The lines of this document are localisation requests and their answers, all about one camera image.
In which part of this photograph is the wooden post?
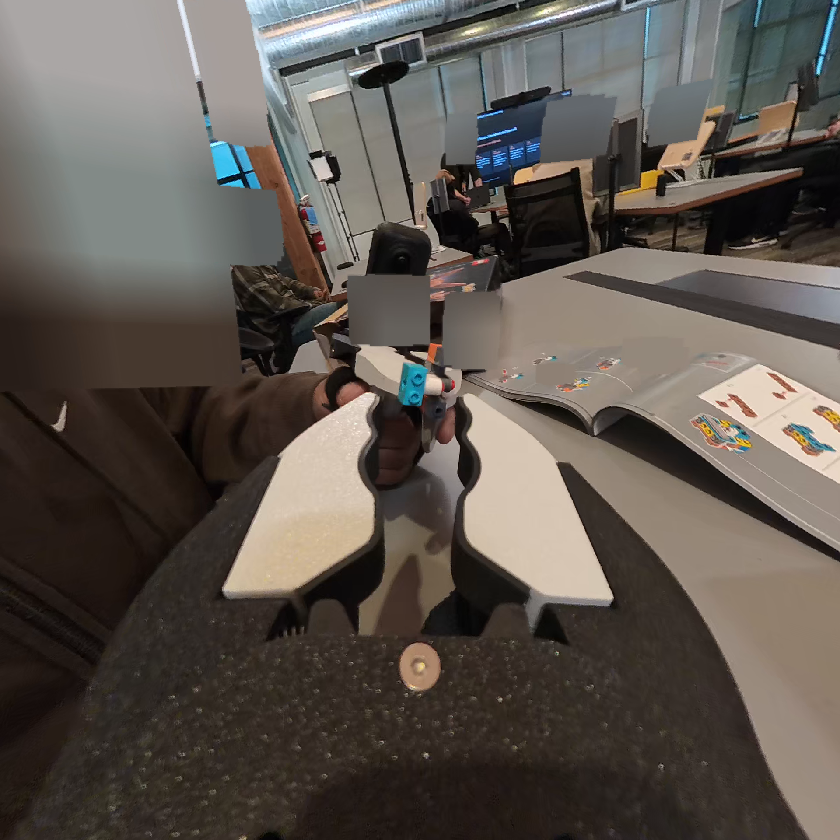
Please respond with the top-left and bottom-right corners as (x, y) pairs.
(246, 144), (329, 294)

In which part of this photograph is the large display screen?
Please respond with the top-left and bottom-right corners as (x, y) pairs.
(477, 88), (573, 189)

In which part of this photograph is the dark grey desk cable cover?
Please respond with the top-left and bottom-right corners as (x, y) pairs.
(566, 269), (840, 349)

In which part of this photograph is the black floor lamp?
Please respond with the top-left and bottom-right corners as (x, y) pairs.
(357, 61), (427, 227)

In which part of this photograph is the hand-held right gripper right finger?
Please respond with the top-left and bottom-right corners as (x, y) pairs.
(450, 392), (616, 606)

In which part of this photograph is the light panel on tripod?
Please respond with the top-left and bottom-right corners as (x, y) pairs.
(307, 151), (361, 263)

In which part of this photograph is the teal grey orange brick assembly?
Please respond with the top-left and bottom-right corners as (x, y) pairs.
(399, 343), (455, 421)

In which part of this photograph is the person's left forearm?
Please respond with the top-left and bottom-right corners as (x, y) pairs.
(131, 371), (329, 490)

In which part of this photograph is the grey monitor on arm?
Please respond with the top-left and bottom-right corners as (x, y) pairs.
(594, 110), (644, 198)

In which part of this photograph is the brown-edged office desk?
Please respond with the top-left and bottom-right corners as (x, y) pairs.
(610, 167), (805, 256)

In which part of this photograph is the red fire extinguisher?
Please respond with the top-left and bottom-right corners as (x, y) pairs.
(298, 196), (328, 253)

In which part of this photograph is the person's brown hoodie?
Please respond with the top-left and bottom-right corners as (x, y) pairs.
(0, 387), (277, 828)

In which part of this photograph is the wooden laptop stand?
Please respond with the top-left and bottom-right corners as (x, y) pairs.
(656, 121), (718, 188)

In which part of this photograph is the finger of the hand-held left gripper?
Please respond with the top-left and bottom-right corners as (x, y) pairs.
(354, 344), (413, 398)

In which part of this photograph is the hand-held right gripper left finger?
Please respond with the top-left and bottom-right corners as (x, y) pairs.
(222, 391), (386, 601)

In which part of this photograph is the grey instruction booklet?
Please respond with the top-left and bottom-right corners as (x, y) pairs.
(465, 335), (840, 553)

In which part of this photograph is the black mesh office chair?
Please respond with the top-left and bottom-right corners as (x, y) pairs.
(504, 167), (593, 280)

